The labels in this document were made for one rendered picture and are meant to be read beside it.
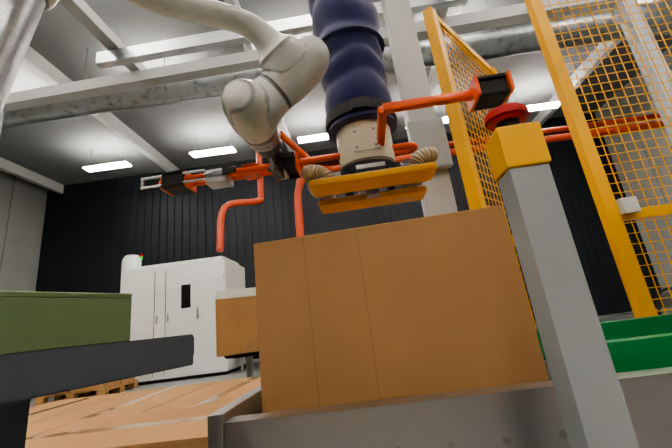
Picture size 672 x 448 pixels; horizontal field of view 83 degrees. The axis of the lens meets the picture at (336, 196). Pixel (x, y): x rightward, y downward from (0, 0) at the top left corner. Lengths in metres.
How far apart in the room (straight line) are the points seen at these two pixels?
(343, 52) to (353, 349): 0.85
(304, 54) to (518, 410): 0.80
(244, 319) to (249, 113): 1.97
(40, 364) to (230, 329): 2.23
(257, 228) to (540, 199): 11.81
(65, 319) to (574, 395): 0.60
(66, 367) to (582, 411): 0.59
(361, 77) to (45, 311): 0.96
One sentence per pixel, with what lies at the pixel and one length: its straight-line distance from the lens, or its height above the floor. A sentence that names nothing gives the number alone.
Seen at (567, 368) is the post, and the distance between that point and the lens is 0.62.
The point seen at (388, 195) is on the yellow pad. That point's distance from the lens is 1.19.
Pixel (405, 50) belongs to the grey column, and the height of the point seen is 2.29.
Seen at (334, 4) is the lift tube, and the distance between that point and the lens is 1.37.
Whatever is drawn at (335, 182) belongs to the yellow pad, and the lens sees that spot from 1.00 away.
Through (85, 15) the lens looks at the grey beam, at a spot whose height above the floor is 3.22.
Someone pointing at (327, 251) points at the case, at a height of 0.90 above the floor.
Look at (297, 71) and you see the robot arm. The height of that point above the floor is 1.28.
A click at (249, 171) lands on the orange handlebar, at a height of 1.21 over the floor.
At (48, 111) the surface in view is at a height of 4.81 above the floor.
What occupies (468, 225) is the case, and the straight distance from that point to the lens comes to 0.92.
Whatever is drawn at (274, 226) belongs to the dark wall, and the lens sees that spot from 12.17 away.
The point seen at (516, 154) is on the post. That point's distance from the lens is 0.64.
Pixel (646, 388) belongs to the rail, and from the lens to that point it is 0.87.
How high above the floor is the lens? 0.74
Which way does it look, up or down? 18 degrees up
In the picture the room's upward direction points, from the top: 7 degrees counter-clockwise
